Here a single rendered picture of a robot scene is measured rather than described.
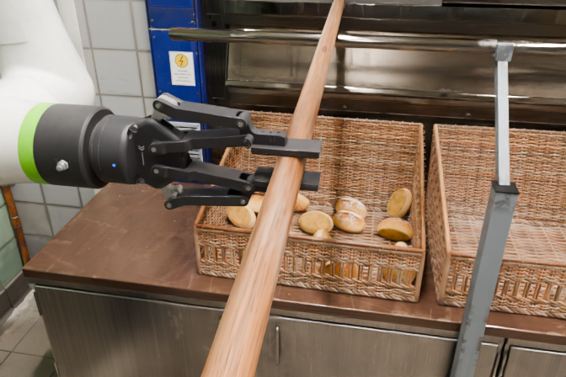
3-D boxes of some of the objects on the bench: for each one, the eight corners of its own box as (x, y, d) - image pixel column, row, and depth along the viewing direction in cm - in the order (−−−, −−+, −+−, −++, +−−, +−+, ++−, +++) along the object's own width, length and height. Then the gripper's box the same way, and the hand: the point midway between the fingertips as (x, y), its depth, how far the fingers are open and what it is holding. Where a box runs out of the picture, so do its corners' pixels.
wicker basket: (419, 201, 161) (430, 121, 148) (610, 217, 152) (639, 133, 140) (435, 307, 118) (452, 207, 105) (701, 337, 110) (755, 232, 97)
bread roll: (331, 236, 139) (333, 212, 140) (296, 231, 141) (299, 208, 142) (333, 237, 144) (335, 215, 145) (298, 233, 146) (301, 210, 147)
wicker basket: (243, 184, 171) (240, 108, 158) (413, 201, 161) (425, 121, 148) (193, 276, 128) (184, 181, 115) (421, 306, 118) (437, 206, 106)
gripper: (111, 68, 55) (327, 81, 52) (130, 193, 63) (320, 211, 59) (76, 89, 49) (319, 105, 45) (102, 226, 56) (313, 249, 53)
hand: (287, 162), depth 53 cm, fingers closed on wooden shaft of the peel, 3 cm apart
